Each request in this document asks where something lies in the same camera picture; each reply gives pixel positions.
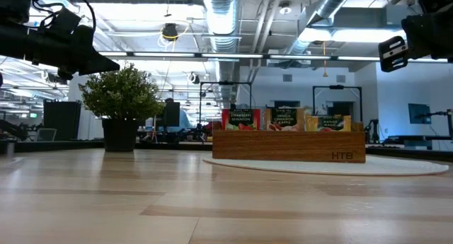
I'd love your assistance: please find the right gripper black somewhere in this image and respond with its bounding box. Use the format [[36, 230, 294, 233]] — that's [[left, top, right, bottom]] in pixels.
[[377, 9, 453, 74]]

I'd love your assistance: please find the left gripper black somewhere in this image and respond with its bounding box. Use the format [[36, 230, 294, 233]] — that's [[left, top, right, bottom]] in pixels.
[[0, 23, 121, 81]]

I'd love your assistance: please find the wooden tea organizer box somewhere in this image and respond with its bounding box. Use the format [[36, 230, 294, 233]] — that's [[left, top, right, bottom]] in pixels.
[[212, 121, 367, 164]]

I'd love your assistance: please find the green potted plant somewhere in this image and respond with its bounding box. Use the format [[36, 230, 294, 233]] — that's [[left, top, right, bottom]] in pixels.
[[78, 62, 166, 153]]

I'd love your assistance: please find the black room partition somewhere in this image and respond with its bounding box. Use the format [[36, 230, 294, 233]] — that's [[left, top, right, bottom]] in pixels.
[[42, 100, 83, 141]]

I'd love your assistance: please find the black monitor back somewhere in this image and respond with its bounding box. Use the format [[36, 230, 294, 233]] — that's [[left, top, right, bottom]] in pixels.
[[163, 101, 181, 128]]

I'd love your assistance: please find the person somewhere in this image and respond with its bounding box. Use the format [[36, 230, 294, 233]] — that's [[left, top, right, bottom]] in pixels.
[[164, 97, 194, 132]]

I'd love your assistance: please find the white round woven placemat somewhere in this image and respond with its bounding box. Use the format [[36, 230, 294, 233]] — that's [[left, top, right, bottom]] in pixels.
[[202, 155, 450, 177]]

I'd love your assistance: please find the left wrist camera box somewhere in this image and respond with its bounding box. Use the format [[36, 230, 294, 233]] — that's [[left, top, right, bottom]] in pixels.
[[49, 6, 83, 35]]

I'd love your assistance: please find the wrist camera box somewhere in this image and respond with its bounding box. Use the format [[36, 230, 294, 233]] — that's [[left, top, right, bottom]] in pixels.
[[49, 6, 83, 35], [418, 0, 453, 14]]

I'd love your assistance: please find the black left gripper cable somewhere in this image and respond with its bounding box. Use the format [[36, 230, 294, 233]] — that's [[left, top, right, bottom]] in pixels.
[[32, 0, 97, 33]]

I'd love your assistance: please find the black wall monitor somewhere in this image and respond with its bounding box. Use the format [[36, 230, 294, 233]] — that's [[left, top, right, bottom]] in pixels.
[[407, 103, 432, 125]]

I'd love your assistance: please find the black metal frame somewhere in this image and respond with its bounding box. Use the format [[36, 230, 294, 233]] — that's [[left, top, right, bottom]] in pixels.
[[312, 84, 363, 124]]

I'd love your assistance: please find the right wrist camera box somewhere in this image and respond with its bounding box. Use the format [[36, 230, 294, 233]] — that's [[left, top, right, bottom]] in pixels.
[[418, 0, 453, 14]]

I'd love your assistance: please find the black overhead camera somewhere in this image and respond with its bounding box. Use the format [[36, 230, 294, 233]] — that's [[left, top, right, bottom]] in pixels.
[[161, 23, 179, 42]]

